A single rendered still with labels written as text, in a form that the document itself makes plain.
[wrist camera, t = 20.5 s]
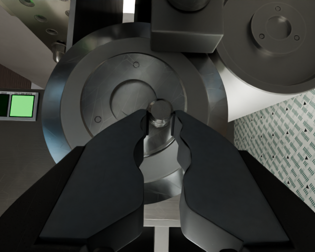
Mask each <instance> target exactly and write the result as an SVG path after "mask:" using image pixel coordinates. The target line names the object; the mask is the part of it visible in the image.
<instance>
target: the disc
mask: <svg viewBox="0 0 315 252"><path fill-rule="evenodd" d="M135 37H138V38H148V39H150V38H151V23H147V22H125V23H118V24H113V25H110V26H106V27H103V28H101V29H98V30H96V31H94V32H92V33H90V34H88V35H87V36H85V37H84V38H82V39H81V40H79V41H78V42H77V43H75V44H74V45H73V46H72V47H71V48H70V49H69V50H68V51H67V52H66V53H65V54H64V55H63V56H62V58H61V59H60V60H59V62H58V63H57V64H56V66H55V68H54V69H53V71H52V73H51V75H50V77H49V79H48V82H47V84H46V87H45V91H44V95H43V100H42V108H41V121H42V129H43V134H44V138H45V141H46V144H47V147H48V150H49V152H50V154H51V156H52V158H53V159H54V161H55V163H56V164H57V163H58V162H59V161H60V160H61V159H63V158H64V157H65V156H66V155H67V154H68V153H69V152H70V151H72V150H71V148H70V147H69V145H68V143H67V141H66V138H65V136H64V133H63V129H62V125H61V117H60V105H61V98H62V93H63V90H64V86H65V84H66V81H67V79H68V77H69V75H70V74H71V72H72V71H73V69H74V68H75V66H76V65H77V64H78V63H79V62H80V61H81V60H82V59H83V58H84V57H85V56H86V55H87V54H88V53H90V52H91V51H93V50H94V49H96V48H97V47H99V46H101V45H103V44H105V43H108V42H111V41H114V40H118V39H123V38H135ZM181 53H182V54H184V55H185V56H186V57H187V58H188V59H189V60H190V61H191V62H192V63H193V65H194V66H195V67H196V69H197V70H198V72H199V73H200V75H201V77H202V79H203V81H204V84H205V86H206V89H207V93H208V98H209V122H208V126H209V127H211V128H212V129H214V130H216V131H217V132H218V133H220V134H221V135H223V136H224V137H225V136H226V132H227V127H228V117H229V109H228V99H227V94H226V90H225V86H224V83H223V81H222V78H221V76H220V74H219V72H218V70H217V68H216V66H215V65H214V63H213V62H212V60H211V59H210V58H209V57H208V55H207V54H206V53H199V52H181ZM184 174H185V172H184V170H183V169H182V168H180V169H179V170H177V171H176V172H174V173H172V174H170V175H169V176H167V177H164V178H162V179H159V180H156V181H152V182H147V183H144V205H148V204H154V203H158V202H161V201H165V200H167V199H170V198H172V197H174V196H177V195H179V194H180V193H181V191H182V184H183V177H184Z"/></svg>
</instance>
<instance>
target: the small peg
mask: <svg viewBox="0 0 315 252"><path fill-rule="evenodd" d="M148 112H149V122H150V124H151V125H152V126H153V127H155V128H158V129H161V128H164V127H165V126H166V125H167V124H168V123H169V121H170V119H171V118H172V116H173V112H174V109H173V106H172V104H171V103H170V102H169V101H168V100H166V99H163V98H158V99H155V100H154V101H152V102H151V104H150V105H149V108H148Z"/></svg>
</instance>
